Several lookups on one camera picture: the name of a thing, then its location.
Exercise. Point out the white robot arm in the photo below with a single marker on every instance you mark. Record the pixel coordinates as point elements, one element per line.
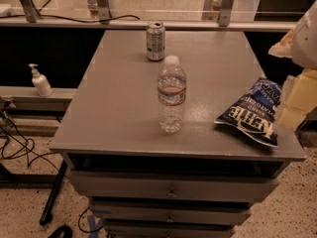
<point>300,43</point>

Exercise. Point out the silver soda can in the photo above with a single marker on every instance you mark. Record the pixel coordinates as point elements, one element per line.
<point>155,36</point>

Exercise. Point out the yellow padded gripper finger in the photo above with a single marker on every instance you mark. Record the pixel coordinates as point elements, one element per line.
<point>298,99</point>

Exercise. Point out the black table leg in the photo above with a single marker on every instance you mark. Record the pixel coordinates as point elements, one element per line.
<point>47,212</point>

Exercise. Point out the grey drawer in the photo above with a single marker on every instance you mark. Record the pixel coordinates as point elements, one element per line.
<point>178,187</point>
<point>183,212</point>

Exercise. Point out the grey drawer cabinet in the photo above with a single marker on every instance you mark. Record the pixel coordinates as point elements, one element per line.
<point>181,148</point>

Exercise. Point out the top grey drawer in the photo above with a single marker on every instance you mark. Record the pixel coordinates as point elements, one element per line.
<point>178,187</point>

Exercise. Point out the white pump lotion bottle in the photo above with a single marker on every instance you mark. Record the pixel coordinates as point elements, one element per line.
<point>40,82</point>

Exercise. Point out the blue Kettle chips bag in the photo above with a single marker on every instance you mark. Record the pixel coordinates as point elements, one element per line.
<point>253,113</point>

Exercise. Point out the clear plastic water bottle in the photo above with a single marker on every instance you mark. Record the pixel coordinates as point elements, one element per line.
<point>171,86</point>

